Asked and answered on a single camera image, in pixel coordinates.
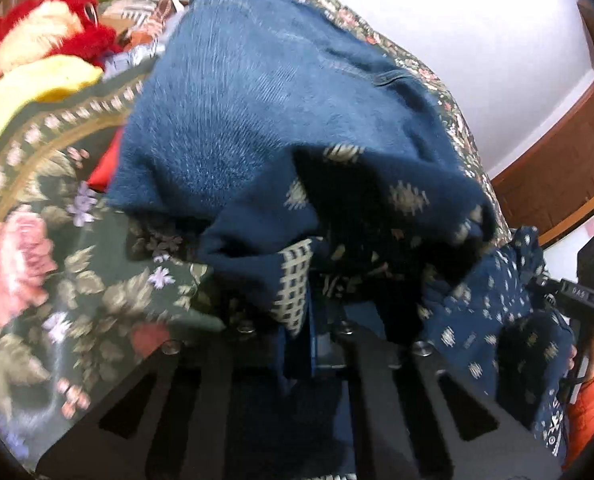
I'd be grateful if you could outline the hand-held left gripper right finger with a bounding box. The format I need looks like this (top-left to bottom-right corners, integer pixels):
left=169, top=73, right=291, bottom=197
left=314, top=310, right=564, bottom=480

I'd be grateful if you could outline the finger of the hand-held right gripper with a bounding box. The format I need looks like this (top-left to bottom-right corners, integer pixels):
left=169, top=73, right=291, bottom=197
left=524, top=267, right=560, bottom=313

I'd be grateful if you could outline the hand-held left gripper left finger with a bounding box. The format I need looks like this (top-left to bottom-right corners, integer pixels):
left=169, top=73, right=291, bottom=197
left=34, top=319, right=284, bottom=480

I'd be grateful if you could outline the navy patterned knit cardigan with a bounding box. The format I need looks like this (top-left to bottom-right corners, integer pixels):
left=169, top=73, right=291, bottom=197
left=104, top=0, right=578, bottom=480

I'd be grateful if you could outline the person's right forearm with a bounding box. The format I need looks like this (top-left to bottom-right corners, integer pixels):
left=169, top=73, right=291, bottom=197
left=563, top=367, right=594, bottom=468

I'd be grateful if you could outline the dark green floral blanket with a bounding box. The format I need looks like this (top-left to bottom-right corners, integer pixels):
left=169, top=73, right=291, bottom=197
left=0, top=0, right=514, bottom=471

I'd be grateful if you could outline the red fabric piece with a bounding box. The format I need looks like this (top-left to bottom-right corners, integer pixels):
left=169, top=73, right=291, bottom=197
left=86, top=127, right=126, bottom=194

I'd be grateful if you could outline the yellow cloth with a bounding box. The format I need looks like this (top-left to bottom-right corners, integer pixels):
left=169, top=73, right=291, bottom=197
left=0, top=54, right=104, bottom=173

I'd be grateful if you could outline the red and cream plush cloth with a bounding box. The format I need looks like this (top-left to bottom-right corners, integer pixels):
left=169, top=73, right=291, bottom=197
left=0, top=0, right=124, bottom=111

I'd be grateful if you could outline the striped patterned cloth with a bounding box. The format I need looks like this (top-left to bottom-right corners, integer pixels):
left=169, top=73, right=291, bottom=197
left=100, top=0, right=191, bottom=69

